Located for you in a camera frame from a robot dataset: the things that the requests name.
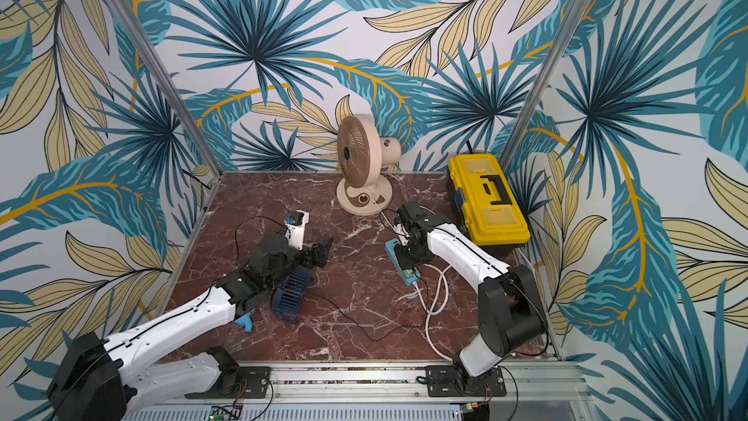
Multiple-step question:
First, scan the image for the teal power strip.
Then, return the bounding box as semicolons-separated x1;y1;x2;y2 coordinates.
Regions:
385;239;421;287

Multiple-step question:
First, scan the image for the white fan power cable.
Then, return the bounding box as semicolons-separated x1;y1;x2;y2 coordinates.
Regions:
367;195;410;247

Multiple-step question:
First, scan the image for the black adapter cable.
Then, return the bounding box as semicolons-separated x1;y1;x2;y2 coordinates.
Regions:
309;279;428;343

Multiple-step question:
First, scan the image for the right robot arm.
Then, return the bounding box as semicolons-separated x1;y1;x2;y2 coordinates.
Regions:
395;201;549;377

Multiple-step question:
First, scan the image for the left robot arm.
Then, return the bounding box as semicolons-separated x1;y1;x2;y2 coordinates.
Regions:
47;233;333;420

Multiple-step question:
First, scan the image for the navy blue small fan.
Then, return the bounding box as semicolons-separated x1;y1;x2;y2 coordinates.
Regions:
271;267;314;324

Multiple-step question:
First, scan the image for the beige desk fan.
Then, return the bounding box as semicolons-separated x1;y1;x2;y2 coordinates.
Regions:
336;115;401;216

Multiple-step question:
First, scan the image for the yellow black toolbox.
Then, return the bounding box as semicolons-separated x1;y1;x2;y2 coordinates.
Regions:
448;153;531;247

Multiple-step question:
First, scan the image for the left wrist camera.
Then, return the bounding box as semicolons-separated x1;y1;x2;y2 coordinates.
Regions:
284;210;310;251

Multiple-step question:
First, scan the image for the white power strip cable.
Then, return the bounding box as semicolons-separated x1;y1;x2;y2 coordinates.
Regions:
411;262;469;364

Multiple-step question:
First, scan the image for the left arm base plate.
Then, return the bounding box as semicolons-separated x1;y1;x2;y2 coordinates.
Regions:
185;366;271;400

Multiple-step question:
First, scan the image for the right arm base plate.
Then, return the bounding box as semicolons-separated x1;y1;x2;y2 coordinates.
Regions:
416;364;506;399

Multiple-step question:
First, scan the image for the aluminium front rail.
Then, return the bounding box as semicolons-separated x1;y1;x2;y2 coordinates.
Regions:
130;360;601;420

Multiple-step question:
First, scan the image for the right aluminium corner post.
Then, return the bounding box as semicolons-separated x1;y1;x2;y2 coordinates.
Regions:
499;0;590;168

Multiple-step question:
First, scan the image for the aluminium corner post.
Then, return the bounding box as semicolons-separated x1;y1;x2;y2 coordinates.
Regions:
499;0;590;168
105;0;223;177

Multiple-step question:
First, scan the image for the left aluminium corner post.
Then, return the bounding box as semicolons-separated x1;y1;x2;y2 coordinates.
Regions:
105;0;223;177

